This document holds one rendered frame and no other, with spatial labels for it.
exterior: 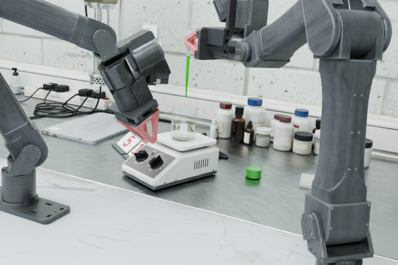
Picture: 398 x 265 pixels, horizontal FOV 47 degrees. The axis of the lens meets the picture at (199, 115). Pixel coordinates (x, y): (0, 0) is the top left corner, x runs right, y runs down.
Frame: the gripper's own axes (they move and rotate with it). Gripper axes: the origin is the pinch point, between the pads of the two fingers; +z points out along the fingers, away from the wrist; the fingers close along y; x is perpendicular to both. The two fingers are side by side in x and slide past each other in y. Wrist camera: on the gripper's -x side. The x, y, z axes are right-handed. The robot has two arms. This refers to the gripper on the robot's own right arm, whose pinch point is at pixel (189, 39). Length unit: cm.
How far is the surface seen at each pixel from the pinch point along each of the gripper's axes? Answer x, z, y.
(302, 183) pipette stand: 31.7, -21.8, -19.5
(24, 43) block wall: 13, 115, -9
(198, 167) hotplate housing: 29.3, -5.2, -0.7
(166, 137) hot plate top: 23.7, 3.6, 2.4
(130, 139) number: 29.9, 23.4, -0.8
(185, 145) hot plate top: 23.7, -3.8, 2.7
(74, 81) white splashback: 25, 85, -16
